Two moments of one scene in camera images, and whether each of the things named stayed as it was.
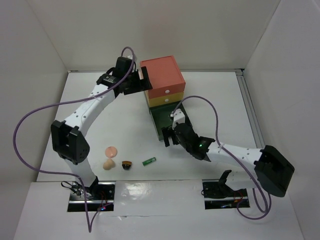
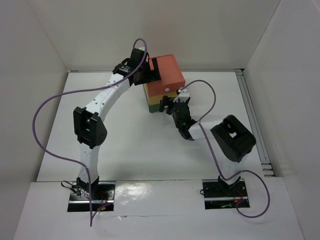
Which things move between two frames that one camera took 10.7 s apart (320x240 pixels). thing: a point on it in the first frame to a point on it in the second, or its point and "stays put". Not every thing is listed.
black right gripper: (167, 132) to (166, 100)
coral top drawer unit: (164, 76) stays put
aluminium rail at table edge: (253, 119) stays put
